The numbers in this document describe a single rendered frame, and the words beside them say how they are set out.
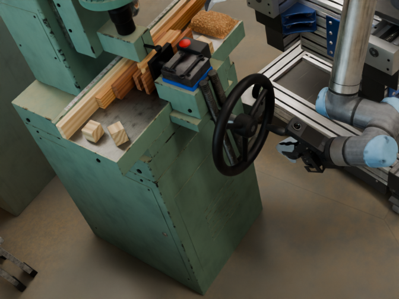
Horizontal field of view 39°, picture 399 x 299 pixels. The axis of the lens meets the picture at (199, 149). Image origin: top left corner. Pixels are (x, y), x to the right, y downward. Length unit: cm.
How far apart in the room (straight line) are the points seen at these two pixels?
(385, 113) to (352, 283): 88
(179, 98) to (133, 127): 14
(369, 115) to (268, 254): 94
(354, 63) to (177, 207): 69
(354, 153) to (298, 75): 117
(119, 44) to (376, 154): 73
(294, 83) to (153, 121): 113
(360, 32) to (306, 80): 112
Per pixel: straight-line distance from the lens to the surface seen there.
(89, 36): 157
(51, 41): 164
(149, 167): 152
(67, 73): 171
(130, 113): 150
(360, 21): 137
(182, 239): 183
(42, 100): 183
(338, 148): 141
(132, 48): 152
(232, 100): 139
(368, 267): 217
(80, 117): 152
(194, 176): 173
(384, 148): 135
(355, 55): 140
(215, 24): 166
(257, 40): 306
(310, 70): 253
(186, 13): 173
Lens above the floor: 191
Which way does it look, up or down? 48 degrees down
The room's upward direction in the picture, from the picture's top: 17 degrees counter-clockwise
